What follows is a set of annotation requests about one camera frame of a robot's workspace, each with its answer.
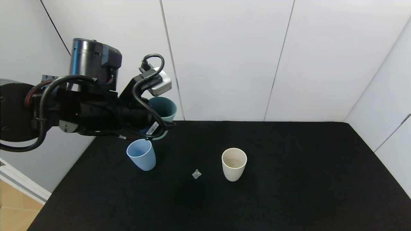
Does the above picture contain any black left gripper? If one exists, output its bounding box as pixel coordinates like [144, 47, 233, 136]
[120, 98, 176, 140]

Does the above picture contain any teal plastic cup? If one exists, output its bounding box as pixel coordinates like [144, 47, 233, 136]
[148, 97, 178, 141]

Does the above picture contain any light blue plastic cup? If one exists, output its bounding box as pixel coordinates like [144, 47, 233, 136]
[127, 139, 157, 171]

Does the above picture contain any cream plastic cup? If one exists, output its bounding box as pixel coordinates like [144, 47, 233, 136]
[221, 148, 248, 182]

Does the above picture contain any white floor trim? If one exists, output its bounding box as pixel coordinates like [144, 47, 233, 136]
[0, 156, 52, 205]

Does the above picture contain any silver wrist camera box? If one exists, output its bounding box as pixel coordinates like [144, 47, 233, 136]
[146, 67, 172, 97]

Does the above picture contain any thin black camera cable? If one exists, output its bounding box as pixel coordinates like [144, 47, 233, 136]
[131, 54, 176, 141]

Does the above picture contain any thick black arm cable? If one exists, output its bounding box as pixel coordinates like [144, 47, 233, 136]
[0, 75, 100, 153]

